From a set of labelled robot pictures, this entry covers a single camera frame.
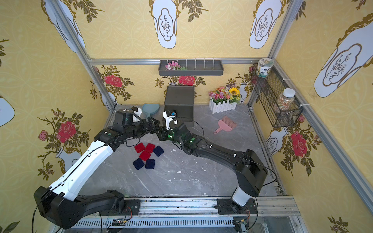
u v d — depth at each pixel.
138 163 0.88
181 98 0.96
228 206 0.73
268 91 0.99
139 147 0.95
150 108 1.20
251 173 0.43
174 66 0.88
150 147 0.95
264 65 0.84
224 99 1.06
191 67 0.92
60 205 0.37
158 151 0.94
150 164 0.90
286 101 0.65
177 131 0.59
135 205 0.74
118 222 0.73
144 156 0.93
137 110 0.70
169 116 0.68
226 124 1.08
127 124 0.58
